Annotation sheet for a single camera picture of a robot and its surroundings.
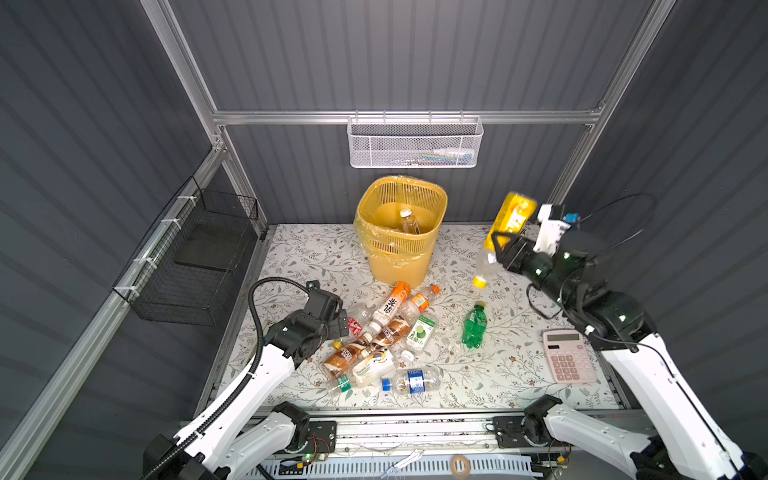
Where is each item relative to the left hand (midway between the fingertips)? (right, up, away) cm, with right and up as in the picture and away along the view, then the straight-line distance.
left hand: (327, 320), depth 80 cm
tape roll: (+34, -33, -9) cm, 48 cm away
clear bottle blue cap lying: (+23, -15, -2) cm, 28 cm away
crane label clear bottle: (+11, -13, -1) cm, 17 cm away
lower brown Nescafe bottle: (+3, -12, +3) cm, 12 cm away
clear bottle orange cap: (+26, +2, +13) cm, 29 cm away
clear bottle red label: (+7, -2, +10) cm, 12 cm away
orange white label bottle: (+17, +1, +12) cm, 21 cm away
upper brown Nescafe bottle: (+18, -4, +7) cm, 20 cm away
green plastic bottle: (+43, -4, +10) cm, 44 cm away
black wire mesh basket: (-35, +15, -6) cm, 38 cm away
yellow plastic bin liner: (+13, +30, +22) cm, 40 cm away
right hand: (+40, +21, -17) cm, 49 cm away
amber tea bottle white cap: (+24, +28, +20) cm, 42 cm away
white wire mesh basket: (+27, +65, +44) cm, 83 cm away
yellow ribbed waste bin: (+26, +11, +22) cm, 36 cm away
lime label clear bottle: (+26, -6, +8) cm, 28 cm away
